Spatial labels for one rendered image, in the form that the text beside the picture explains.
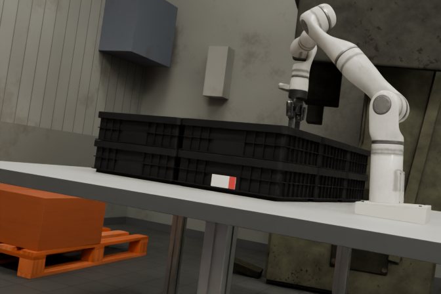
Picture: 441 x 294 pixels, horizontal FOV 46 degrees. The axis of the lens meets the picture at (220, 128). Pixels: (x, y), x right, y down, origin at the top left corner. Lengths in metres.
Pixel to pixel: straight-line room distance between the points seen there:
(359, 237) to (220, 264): 0.34
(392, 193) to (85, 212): 2.36
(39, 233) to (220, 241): 2.14
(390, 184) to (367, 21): 2.03
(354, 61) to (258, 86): 3.65
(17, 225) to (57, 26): 2.11
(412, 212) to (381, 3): 2.19
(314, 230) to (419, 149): 2.61
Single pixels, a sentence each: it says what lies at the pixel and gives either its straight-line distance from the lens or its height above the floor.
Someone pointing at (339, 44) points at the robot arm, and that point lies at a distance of 1.75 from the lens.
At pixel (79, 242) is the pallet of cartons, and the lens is 3.55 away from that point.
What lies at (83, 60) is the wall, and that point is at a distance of 5.16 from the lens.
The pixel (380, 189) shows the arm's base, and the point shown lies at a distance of 1.59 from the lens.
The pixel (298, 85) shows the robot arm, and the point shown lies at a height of 1.13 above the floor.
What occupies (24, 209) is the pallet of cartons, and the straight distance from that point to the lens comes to 3.36.
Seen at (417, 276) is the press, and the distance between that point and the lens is 3.75.
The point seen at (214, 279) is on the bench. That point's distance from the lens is 1.26.
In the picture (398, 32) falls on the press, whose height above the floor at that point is 1.73.
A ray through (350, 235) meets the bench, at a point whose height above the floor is 0.68.
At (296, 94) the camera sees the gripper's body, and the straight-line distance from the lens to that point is 2.09.
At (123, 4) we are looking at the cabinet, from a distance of 5.28.
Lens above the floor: 0.79
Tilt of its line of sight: 4 degrees up
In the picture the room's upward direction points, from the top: 7 degrees clockwise
